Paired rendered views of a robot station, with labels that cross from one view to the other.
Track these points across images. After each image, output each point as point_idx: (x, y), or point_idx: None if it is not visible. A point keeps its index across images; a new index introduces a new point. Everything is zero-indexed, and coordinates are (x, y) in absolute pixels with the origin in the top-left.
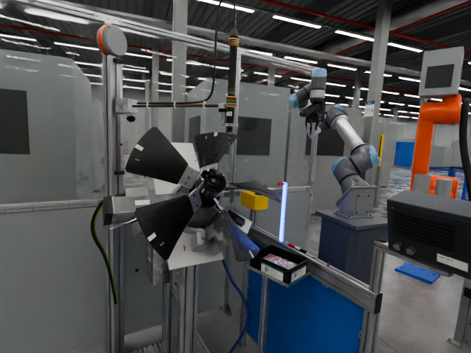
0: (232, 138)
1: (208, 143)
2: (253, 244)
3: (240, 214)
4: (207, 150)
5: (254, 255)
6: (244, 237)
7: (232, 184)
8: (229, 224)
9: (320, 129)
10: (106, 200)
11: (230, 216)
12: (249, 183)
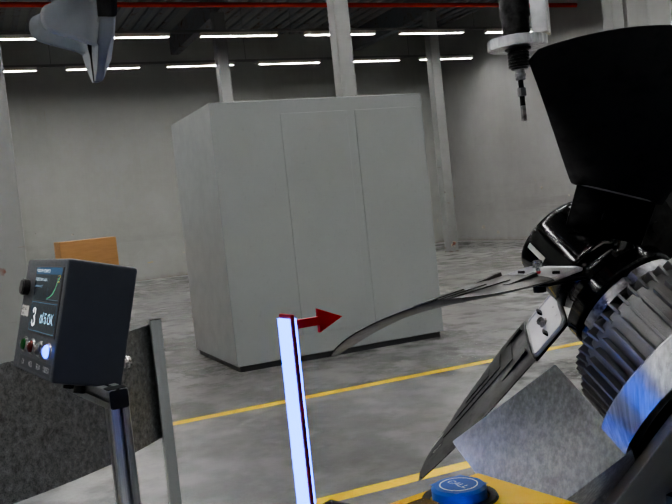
0: (551, 72)
1: (666, 92)
2: (438, 457)
3: (501, 405)
4: (654, 132)
5: (430, 451)
6: (461, 416)
7: (523, 275)
8: (496, 356)
9: (34, 23)
10: None
11: (512, 364)
12: (465, 295)
